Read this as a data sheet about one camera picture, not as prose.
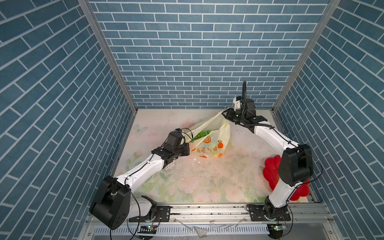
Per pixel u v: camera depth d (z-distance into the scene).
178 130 0.77
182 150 0.75
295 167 0.47
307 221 0.73
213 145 0.91
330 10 0.72
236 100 0.82
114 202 0.41
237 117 0.76
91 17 0.73
